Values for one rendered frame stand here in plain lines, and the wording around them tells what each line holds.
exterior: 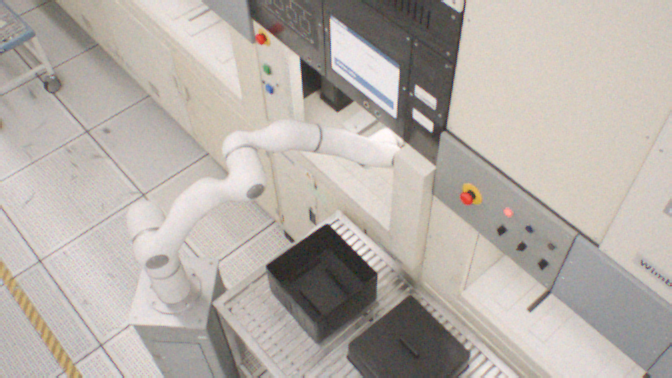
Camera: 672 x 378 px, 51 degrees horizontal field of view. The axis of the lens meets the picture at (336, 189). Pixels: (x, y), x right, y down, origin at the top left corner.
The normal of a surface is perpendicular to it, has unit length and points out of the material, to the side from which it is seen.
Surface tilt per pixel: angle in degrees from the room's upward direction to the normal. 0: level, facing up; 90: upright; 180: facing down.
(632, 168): 90
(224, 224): 0
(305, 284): 0
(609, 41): 90
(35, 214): 0
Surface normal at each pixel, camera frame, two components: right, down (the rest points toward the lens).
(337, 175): -0.03, -0.59
